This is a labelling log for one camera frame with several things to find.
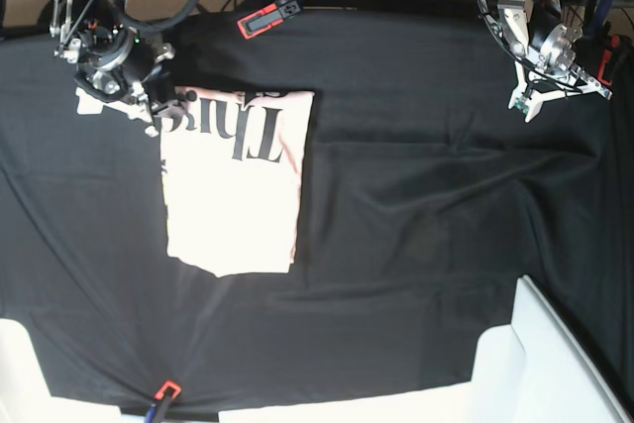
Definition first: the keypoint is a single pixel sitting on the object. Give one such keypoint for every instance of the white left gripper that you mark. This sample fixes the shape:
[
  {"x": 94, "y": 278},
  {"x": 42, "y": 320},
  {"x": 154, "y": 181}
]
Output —
[{"x": 534, "y": 88}]

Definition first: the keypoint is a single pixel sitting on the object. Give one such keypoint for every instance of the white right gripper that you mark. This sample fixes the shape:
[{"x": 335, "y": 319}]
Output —
[{"x": 131, "y": 79}]

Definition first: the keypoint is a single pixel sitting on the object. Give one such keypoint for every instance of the pink T-shirt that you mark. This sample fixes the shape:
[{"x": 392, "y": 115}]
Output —
[{"x": 231, "y": 169}]

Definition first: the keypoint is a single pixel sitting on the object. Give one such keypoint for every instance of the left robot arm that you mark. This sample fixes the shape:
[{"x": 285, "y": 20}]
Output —
[{"x": 543, "y": 49}]

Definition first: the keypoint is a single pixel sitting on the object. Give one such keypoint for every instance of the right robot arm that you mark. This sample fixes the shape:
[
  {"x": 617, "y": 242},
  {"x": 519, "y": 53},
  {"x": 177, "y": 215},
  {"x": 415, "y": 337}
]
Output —
[{"x": 100, "y": 23}]

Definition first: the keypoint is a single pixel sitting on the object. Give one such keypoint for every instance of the orange clamp at right edge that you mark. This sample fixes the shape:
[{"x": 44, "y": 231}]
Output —
[{"x": 609, "y": 60}]

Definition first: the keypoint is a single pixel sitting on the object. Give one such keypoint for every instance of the orange clamp at edge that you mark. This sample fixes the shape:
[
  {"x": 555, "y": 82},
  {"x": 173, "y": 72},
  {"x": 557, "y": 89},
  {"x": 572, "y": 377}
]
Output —
[
  {"x": 609, "y": 60},
  {"x": 164, "y": 397}
]

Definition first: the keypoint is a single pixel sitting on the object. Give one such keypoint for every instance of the orange clamp at front edge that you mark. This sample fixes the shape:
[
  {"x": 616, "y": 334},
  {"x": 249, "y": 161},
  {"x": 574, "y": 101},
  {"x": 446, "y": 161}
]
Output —
[{"x": 164, "y": 397}]

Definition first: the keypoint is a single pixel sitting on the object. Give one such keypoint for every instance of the orange black clamp blue handle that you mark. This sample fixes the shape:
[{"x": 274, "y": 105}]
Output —
[{"x": 269, "y": 17}]

